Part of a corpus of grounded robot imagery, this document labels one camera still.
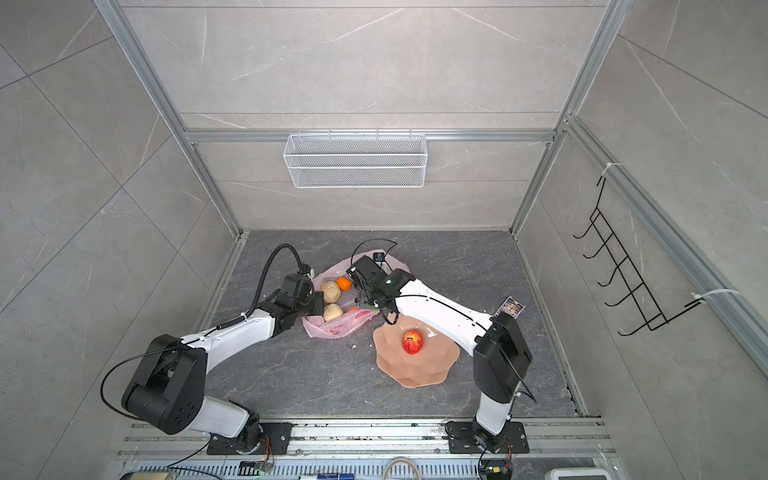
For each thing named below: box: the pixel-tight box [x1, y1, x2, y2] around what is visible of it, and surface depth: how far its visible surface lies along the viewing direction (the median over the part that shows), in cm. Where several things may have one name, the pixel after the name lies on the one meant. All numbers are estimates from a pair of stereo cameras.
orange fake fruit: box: [336, 276, 353, 291], surface depth 101 cm
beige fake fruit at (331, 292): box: [320, 281, 342, 304], surface depth 97 cm
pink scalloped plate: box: [373, 314, 460, 388], surface depth 87 cm
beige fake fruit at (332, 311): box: [323, 303, 344, 322], surface depth 92 cm
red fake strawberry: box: [402, 330, 423, 355], surface depth 86 cm
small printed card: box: [494, 296, 526, 319], surface depth 99 cm
